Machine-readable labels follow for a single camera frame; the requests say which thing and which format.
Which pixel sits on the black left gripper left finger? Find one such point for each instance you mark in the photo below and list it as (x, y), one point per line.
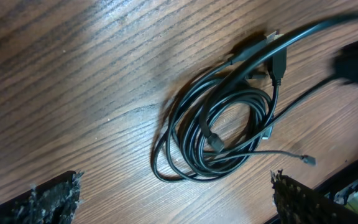
(53, 202)

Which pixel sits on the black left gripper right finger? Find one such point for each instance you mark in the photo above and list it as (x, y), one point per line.
(297, 203)

